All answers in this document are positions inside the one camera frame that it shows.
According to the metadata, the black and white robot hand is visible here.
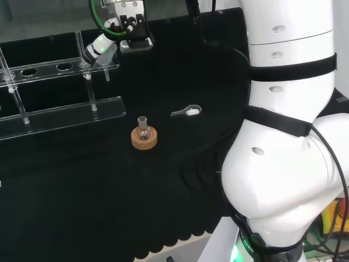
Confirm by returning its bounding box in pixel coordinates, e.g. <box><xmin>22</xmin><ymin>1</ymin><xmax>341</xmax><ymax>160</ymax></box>
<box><xmin>83</xmin><ymin>0</ymin><xmax>155</xmax><ymax>66</ymax></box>

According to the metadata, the black cloth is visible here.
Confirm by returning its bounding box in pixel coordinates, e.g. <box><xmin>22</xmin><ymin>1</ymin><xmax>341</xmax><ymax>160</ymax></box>
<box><xmin>0</xmin><ymin>7</ymin><xmax>251</xmax><ymax>260</ymax></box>

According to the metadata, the translucent plastic funnel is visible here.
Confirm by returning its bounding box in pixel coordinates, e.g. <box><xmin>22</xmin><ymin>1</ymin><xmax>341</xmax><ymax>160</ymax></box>
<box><xmin>94</xmin><ymin>45</ymin><xmax>118</xmax><ymax>82</ymax></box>

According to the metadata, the cork ring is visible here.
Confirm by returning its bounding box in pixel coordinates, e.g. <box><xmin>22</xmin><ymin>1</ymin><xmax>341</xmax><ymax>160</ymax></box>
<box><xmin>130</xmin><ymin>127</ymin><xmax>158</xmax><ymax>151</ymax></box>

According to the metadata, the green hand cable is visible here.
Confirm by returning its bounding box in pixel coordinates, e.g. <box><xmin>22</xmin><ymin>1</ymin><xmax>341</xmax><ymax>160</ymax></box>
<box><xmin>89</xmin><ymin>0</ymin><xmax>131</xmax><ymax>36</ymax></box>

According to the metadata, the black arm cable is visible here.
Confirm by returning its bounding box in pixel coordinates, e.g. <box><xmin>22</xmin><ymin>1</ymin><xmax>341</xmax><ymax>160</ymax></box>
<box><xmin>186</xmin><ymin>0</ymin><xmax>349</xmax><ymax>262</ymax></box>

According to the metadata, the yellow stop button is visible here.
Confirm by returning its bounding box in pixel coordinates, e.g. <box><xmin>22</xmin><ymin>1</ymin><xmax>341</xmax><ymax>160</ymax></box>
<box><xmin>321</xmin><ymin>199</ymin><xmax>349</xmax><ymax>235</ymax></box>

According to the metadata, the glass weighing funnel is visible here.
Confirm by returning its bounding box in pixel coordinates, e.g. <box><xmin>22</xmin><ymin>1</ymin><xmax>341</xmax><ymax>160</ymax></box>
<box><xmin>171</xmin><ymin>104</ymin><xmax>203</xmax><ymax>117</ymax></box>

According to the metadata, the round-bottom glass flask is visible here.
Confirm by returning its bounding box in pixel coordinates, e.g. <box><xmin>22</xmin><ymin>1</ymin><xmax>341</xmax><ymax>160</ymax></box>
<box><xmin>137</xmin><ymin>116</ymin><xmax>152</xmax><ymax>141</ymax></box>

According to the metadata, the clear funnel stand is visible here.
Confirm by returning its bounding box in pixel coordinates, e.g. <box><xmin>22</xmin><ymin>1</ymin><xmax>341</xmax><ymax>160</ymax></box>
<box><xmin>0</xmin><ymin>29</ymin><xmax>128</xmax><ymax>141</ymax></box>

